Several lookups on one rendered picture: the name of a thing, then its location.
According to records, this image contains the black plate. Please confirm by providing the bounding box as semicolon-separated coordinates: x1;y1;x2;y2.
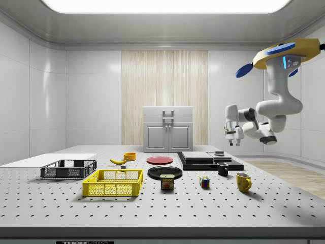
147;165;184;180

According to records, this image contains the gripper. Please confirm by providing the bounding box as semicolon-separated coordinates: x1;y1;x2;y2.
223;126;244;147

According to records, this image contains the dark grey basket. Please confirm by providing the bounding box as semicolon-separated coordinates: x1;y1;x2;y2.
40;159;98;180

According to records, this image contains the flat-sided can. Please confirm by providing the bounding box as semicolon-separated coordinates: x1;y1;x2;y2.
159;174;176;191

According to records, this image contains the red plate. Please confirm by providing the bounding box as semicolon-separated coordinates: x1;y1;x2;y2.
146;156;174;165

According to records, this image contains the yellow basket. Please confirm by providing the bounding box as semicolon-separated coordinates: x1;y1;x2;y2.
82;169;144;197

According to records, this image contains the black stove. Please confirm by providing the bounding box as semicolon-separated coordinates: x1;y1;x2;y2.
177;150;245;171

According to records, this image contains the white board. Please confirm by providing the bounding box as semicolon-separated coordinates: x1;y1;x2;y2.
0;153;98;168

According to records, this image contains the yellow mug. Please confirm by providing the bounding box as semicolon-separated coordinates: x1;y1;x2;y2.
235;172;253;193

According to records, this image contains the white cabinet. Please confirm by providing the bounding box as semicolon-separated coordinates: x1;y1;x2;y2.
143;106;194;153

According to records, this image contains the black mug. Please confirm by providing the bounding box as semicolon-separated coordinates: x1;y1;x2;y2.
216;162;230;177

